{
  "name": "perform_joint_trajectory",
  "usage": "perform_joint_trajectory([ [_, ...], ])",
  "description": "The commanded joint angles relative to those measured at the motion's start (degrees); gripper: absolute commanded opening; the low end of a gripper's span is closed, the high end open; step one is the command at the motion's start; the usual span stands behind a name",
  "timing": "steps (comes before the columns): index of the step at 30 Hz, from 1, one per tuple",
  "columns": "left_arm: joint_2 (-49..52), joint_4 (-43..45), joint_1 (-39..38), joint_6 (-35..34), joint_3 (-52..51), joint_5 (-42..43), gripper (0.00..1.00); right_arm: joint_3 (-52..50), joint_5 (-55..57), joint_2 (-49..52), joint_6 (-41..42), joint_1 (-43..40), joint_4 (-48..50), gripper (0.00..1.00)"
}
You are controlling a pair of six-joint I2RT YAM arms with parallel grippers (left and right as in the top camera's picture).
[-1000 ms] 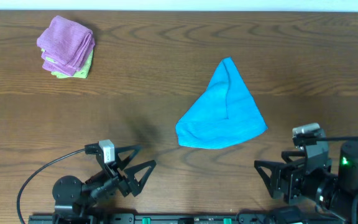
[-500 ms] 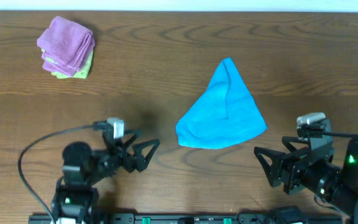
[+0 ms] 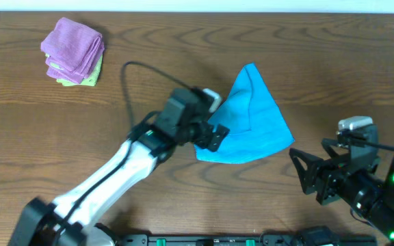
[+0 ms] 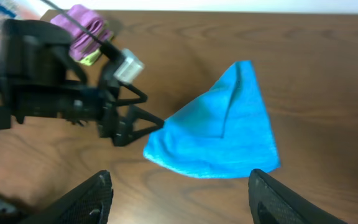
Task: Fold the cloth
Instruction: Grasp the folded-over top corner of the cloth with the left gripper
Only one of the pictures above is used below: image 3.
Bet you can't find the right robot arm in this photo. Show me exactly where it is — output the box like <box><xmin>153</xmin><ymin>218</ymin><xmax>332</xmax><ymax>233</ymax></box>
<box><xmin>289</xmin><ymin>124</ymin><xmax>394</xmax><ymax>245</ymax></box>

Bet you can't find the folded green cloth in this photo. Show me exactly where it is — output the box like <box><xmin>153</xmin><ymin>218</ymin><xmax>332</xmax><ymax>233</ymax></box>
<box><xmin>45</xmin><ymin>53</ymin><xmax>103</xmax><ymax>87</ymax></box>

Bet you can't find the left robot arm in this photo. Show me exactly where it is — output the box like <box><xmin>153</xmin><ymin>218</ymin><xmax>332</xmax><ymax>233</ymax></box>
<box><xmin>9</xmin><ymin>87</ymin><xmax>229</xmax><ymax>246</ymax></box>

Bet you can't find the left black cable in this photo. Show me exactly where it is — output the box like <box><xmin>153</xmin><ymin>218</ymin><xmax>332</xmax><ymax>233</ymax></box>
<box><xmin>51</xmin><ymin>60</ymin><xmax>194</xmax><ymax>240</ymax></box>

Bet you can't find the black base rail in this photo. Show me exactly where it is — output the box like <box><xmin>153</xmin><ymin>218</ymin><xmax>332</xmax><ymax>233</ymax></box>
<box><xmin>118</xmin><ymin>226</ymin><xmax>378</xmax><ymax>246</ymax></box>

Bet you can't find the blue cloth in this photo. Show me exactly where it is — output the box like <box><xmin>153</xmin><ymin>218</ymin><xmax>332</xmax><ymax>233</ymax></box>
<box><xmin>195</xmin><ymin>63</ymin><xmax>295</xmax><ymax>164</ymax></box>

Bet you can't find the folded purple cloth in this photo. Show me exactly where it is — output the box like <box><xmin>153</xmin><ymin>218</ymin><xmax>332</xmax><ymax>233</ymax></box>
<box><xmin>40</xmin><ymin>17</ymin><xmax>105</xmax><ymax>84</ymax></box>

